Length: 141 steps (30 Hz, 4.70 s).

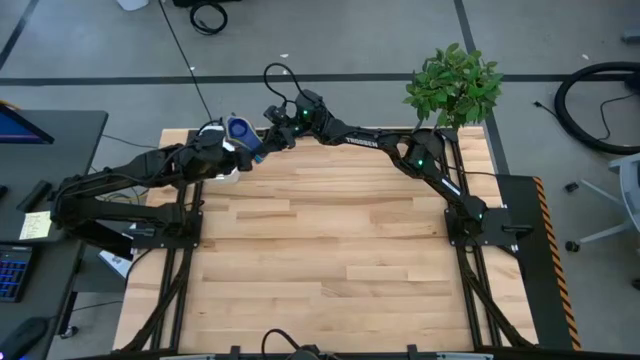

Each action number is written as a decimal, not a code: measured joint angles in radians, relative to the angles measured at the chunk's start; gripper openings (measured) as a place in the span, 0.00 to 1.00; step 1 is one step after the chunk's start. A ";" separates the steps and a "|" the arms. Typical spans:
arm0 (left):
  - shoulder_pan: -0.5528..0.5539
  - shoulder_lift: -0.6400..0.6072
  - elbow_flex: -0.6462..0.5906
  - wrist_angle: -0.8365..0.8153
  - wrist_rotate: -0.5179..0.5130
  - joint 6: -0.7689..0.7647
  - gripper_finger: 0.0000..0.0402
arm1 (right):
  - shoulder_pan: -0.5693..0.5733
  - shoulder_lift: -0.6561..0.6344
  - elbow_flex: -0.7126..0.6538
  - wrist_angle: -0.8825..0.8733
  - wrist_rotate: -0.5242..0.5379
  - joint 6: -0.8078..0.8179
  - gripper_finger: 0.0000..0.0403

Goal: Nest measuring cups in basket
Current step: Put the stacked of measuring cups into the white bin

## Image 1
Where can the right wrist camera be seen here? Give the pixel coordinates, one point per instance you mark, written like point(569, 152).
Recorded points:
point(276, 114)

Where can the yellow sticky note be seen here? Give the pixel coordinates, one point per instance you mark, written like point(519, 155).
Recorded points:
point(36, 225)

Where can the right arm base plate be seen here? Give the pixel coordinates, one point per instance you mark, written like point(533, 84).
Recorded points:
point(500, 227)

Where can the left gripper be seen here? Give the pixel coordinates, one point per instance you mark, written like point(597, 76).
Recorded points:
point(215, 155)

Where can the grey office chair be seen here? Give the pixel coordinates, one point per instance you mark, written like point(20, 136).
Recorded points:
point(631, 185)

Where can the black marker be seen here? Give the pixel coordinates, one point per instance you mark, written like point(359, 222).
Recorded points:
point(34, 196)

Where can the black frame clamp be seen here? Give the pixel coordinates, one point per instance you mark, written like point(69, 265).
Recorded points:
point(235, 353)
point(412, 352)

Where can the black aluminium table frame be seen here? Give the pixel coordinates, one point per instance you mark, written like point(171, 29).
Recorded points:
point(176, 320)

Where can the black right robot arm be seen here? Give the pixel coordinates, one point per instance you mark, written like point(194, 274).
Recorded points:
point(370, 141)

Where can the grey floor object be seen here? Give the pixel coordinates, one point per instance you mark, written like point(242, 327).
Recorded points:
point(631, 36)

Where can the backlit keyboard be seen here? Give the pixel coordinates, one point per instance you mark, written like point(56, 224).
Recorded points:
point(15, 272)

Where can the white bin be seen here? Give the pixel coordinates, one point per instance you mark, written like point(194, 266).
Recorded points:
point(132, 4)

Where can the white plastic basket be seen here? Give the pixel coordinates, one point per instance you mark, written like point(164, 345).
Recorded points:
point(227, 176)

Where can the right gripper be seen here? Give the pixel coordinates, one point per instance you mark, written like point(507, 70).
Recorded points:
point(286, 137)

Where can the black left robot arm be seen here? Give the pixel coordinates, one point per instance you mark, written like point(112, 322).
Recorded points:
point(125, 167)

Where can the black computer mouse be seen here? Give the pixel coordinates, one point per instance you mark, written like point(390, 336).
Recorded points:
point(22, 337)

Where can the green potted plant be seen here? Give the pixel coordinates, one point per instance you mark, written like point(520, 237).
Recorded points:
point(455, 85)

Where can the black side plate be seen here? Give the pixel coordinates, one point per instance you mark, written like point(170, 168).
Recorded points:
point(107, 242)

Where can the black hazard striped platform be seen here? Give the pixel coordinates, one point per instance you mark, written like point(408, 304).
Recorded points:
point(530, 280)

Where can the black desk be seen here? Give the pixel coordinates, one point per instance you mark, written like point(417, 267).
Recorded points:
point(65, 150)

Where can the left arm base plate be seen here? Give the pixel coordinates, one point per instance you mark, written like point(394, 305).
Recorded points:
point(190, 237)

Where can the navy blue measuring cup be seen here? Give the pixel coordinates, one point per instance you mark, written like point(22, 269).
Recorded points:
point(240, 131)

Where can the blue lit monitor screen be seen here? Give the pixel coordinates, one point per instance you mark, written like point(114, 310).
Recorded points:
point(20, 127)

